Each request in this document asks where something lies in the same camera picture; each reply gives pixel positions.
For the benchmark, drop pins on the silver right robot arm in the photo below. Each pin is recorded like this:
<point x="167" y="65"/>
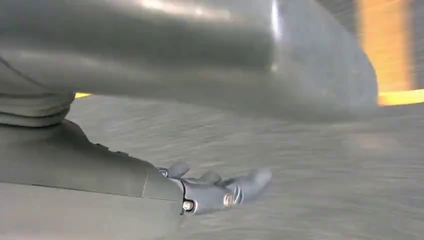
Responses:
<point x="33" y="106"/>

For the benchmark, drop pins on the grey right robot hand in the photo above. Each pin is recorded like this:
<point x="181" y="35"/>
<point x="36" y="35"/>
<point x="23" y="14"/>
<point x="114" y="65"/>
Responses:
<point x="82" y="172"/>

